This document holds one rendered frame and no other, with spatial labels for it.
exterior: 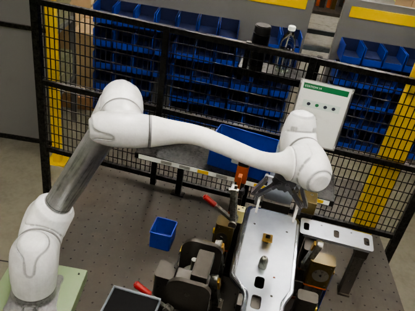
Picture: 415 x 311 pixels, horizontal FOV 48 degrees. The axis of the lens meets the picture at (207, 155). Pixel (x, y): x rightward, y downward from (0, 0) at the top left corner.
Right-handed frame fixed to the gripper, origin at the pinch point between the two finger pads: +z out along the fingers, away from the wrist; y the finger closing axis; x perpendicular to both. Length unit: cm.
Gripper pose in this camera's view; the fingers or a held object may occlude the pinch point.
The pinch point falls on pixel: (275, 213)
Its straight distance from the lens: 171.1
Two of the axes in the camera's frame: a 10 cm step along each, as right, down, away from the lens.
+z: -1.4, 8.2, 5.5
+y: 9.6, 2.4, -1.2
